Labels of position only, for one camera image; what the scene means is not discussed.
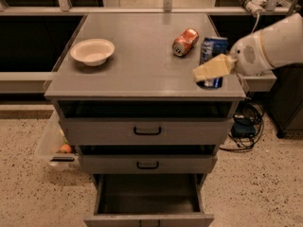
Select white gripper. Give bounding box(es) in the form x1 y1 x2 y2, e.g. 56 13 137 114
193 30 274 82

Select blue pepsi can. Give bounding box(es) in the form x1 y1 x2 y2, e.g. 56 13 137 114
198 37 228 89

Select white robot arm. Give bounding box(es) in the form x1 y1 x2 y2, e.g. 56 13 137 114
193 13 303 82

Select crushed orange soda can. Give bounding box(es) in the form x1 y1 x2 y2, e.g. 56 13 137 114
172 28 199 57

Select grey drawer cabinet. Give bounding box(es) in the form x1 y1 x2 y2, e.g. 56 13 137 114
44 12 247 227

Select grey top drawer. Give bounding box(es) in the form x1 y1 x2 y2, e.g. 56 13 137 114
60 118 234 146

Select grey drawer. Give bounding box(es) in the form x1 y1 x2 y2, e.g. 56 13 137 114
84 174 214 227
60 118 234 146
79 155 218 174

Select grey middle drawer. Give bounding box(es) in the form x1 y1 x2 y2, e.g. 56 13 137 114
79 155 218 174

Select grey bottom drawer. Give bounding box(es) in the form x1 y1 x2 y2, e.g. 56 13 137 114
84 174 214 227

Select blue box on floor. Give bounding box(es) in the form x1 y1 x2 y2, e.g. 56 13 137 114
231 118 256 138

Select white power strip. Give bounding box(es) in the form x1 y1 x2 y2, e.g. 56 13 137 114
238 0 265 16

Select dark cabinet at right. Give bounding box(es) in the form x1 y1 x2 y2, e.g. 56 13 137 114
269 64 303 138

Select white paper bowl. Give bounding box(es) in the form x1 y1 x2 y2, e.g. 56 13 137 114
70 39 115 66

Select orange fruit in bin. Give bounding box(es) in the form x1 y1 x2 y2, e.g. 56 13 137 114
60 144 73 153

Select clear plastic storage bin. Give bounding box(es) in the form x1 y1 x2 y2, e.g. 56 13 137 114
35 112 80 170

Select white power cable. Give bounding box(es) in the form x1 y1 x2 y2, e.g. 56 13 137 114
250 11 261 35

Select black floor cables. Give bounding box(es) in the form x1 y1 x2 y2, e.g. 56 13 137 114
219 101 265 152

